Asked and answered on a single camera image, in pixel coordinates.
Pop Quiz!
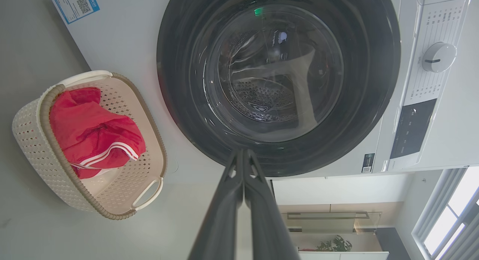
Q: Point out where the white counter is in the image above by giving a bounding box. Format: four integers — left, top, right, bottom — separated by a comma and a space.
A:
298, 251, 390, 260

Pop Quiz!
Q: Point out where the black round washing machine door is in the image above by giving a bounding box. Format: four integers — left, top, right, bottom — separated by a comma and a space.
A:
156, 0, 402, 177

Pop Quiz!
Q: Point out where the cream perforated laundry basket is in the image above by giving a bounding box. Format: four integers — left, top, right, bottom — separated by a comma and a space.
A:
12, 70, 168, 220

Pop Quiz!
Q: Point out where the grey glass shelf unit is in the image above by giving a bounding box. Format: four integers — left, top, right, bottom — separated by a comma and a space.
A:
281, 211, 382, 234

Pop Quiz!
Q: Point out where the green potted plant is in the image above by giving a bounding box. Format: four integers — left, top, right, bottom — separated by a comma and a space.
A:
316, 235, 353, 252

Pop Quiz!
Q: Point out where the white washing machine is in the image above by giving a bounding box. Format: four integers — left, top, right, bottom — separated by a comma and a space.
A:
48, 0, 479, 178

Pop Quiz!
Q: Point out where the black display panel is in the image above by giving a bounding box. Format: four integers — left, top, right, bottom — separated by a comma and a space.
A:
390, 98, 437, 159

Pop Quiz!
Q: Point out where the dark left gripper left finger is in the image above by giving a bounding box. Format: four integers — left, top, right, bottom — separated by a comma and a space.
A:
187, 150, 244, 260

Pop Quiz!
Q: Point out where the window with grey frame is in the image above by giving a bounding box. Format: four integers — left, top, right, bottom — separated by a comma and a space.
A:
412, 166, 479, 260

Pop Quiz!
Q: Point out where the white round control knob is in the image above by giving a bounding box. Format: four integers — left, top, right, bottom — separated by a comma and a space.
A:
422, 42, 457, 73

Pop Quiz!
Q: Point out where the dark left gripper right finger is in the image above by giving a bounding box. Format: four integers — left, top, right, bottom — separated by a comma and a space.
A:
243, 150, 301, 260

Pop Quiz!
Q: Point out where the red garment with white stripes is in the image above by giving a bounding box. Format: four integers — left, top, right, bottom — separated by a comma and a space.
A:
49, 87, 146, 179

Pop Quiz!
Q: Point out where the small black sticker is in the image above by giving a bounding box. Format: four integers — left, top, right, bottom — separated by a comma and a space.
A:
361, 153, 375, 174

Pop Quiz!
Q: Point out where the blue white energy label sticker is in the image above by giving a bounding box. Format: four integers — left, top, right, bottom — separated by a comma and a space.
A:
50, 0, 100, 25

